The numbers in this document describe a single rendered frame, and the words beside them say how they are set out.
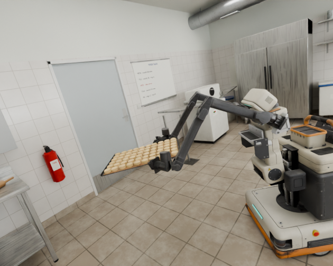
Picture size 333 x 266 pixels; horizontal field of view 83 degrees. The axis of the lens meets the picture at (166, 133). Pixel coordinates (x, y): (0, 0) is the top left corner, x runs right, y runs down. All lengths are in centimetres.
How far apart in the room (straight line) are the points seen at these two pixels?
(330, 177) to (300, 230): 45
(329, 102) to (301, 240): 364
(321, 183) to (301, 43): 343
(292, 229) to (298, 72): 351
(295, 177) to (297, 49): 342
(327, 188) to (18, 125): 309
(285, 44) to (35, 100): 447
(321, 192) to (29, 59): 325
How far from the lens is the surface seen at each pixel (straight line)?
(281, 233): 179
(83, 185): 323
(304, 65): 474
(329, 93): 504
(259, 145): 153
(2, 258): 269
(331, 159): 167
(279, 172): 171
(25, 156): 292
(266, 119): 133
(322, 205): 182
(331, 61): 563
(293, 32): 481
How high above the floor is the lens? 152
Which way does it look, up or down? 15 degrees down
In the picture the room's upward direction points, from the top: 13 degrees counter-clockwise
